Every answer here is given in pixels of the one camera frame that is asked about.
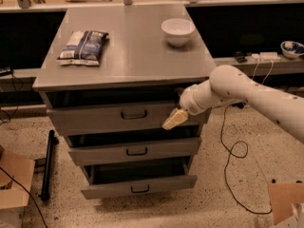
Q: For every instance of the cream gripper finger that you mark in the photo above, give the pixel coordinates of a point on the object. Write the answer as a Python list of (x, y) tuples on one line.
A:
[(177, 117)]

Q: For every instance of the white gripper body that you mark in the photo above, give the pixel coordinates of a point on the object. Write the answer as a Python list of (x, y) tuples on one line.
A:
[(190, 104)]

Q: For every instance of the grey middle drawer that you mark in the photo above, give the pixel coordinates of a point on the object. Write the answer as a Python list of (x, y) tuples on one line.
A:
[(137, 145)]

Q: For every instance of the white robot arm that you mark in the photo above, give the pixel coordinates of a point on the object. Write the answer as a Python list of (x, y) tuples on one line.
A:
[(228, 85)]

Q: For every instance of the blue patterned bowl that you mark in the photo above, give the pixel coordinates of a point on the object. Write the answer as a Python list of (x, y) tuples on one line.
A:
[(292, 49)]

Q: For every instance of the grey drawer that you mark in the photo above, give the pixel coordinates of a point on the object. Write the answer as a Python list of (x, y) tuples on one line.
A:
[(105, 110), (137, 177), (137, 145)]

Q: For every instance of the cardboard box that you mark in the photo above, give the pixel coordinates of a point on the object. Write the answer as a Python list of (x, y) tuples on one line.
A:
[(15, 181), (282, 196)]

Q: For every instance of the grey bottom drawer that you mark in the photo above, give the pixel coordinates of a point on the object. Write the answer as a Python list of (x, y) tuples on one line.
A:
[(137, 177)]

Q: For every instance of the grey drawer cabinet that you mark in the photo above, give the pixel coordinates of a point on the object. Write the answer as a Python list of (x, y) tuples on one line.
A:
[(135, 53)]

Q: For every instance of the white bowl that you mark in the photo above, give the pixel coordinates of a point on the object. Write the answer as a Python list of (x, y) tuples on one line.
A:
[(177, 32)]

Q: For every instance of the grey top drawer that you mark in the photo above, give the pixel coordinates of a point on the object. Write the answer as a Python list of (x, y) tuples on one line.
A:
[(105, 110)]

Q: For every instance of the cardboard box left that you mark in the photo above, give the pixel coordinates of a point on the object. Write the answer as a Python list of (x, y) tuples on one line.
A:
[(15, 181)]

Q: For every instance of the white power strip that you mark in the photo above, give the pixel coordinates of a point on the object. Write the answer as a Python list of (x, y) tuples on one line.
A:
[(266, 56)]

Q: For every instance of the blue white snack bag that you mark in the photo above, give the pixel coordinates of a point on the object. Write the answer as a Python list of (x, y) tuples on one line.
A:
[(83, 48)]

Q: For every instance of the small black device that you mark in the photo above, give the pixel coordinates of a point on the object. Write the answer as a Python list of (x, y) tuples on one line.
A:
[(239, 56)]

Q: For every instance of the cardboard box right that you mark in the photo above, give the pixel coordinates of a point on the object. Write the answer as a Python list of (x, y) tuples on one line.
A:
[(282, 196)]

